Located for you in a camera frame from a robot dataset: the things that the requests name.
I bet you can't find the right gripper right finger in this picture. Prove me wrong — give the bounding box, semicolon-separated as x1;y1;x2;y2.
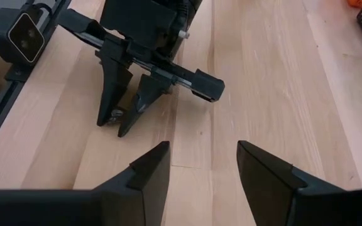
236;140;362;226

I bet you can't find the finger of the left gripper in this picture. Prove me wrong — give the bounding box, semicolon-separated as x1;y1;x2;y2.
96;49;135;127
117;73;173;138

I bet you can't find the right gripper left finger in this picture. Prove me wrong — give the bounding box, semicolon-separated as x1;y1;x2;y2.
0;141;172;226

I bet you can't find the dark translucent plastic skull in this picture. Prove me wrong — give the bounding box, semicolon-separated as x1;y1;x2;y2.
107;108;126;125

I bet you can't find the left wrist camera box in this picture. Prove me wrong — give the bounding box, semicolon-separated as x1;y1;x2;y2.
100;0;178;50

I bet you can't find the black camera cable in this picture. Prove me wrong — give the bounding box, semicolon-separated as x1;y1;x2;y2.
26;1;55;16

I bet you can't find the black table-level camera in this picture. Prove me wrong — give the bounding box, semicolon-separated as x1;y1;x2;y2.
0;8;46;67

